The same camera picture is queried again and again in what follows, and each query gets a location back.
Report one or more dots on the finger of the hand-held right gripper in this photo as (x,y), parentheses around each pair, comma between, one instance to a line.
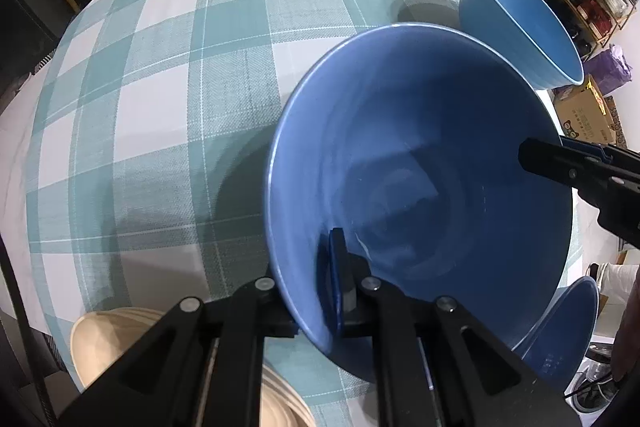
(590,148)
(550,157)

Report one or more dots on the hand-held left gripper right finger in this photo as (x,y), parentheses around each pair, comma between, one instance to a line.
(339,287)

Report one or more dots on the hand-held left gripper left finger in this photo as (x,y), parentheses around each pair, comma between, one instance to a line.
(270,317)

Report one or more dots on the blue bowl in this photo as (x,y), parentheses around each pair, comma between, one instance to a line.
(425,117)
(565,337)
(515,17)

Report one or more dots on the large cream plate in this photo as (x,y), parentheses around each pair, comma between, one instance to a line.
(100,342)

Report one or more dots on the cardboard box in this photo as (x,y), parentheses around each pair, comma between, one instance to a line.
(585,117)

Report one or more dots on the white plastic bag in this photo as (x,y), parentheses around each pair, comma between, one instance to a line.
(610,287)

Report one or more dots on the purple bag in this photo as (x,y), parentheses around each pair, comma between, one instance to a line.
(607,67)

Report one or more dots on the teal checked tablecloth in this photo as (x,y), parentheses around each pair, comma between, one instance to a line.
(150,107)

